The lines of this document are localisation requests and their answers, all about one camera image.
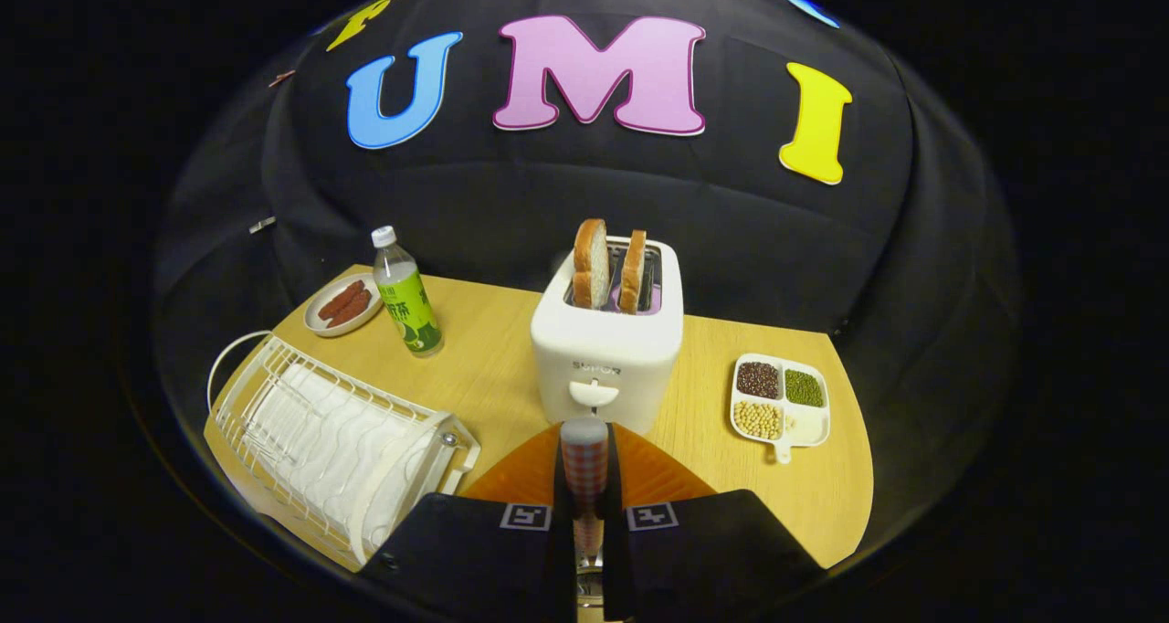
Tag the white toaster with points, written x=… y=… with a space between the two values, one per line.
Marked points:
x=603 y=349

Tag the small white clip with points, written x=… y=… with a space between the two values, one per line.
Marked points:
x=262 y=225

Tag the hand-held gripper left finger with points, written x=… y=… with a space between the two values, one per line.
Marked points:
x=475 y=559

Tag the small copper clip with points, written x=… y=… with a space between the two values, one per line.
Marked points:
x=281 y=78

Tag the toast bread slice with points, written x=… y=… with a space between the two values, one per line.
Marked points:
x=632 y=271
x=592 y=262

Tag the pile of red beans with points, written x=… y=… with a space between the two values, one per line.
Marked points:
x=758 y=379

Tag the pile of soybeans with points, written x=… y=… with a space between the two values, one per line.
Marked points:
x=758 y=419

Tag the white divided dish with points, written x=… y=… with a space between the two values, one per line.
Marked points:
x=808 y=427

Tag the green label drink bottle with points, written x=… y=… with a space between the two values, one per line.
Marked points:
x=411 y=312

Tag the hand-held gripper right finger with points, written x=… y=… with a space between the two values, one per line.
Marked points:
x=694 y=559

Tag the black backdrop cloth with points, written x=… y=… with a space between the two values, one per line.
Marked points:
x=548 y=194

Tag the small beige saucer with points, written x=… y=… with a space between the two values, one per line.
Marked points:
x=315 y=320

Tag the red sausage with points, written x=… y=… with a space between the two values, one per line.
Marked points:
x=341 y=299
x=352 y=310

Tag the pile of green beans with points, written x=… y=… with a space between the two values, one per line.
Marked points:
x=804 y=387

